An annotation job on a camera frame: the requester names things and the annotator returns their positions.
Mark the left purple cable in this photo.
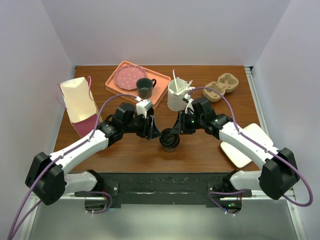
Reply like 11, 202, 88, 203
7, 94, 141, 240

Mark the black cup lid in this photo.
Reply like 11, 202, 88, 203
159, 128, 180, 147

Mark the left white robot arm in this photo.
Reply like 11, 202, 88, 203
25, 99, 161, 206

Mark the pink plastic tray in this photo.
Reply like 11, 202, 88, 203
105, 61, 171, 108

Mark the aluminium frame rail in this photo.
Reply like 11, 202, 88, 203
244, 66, 264, 125

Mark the white wrapped straw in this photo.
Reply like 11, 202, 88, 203
172, 69, 180, 95

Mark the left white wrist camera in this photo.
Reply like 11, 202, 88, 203
135, 96, 153, 119

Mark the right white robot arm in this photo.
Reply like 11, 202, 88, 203
170, 97, 300, 200

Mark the cream and pink paper bag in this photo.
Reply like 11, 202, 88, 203
54, 76, 103, 137

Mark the white cylindrical container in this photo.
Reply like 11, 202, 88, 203
167, 78, 188, 112

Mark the dark green mug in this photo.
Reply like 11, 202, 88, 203
136, 77, 157, 99

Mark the pink polka dot plate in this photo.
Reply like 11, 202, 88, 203
114, 64, 147, 91

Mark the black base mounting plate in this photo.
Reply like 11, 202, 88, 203
75, 172, 252, 213

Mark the purple cable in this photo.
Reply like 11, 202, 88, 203
186, 86, 314, 208
7, 94, 141, 240

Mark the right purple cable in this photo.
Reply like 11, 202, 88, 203
186, 86, 314, 208

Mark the brown cardboard cup carrier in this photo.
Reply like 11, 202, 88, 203
202, 73, 239, 103

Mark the white square plate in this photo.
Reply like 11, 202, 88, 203
220, 123, 274, 169

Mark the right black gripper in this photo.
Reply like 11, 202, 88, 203
170, 110, 205, 135

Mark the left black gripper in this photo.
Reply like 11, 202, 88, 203
122, 111, 162, 140

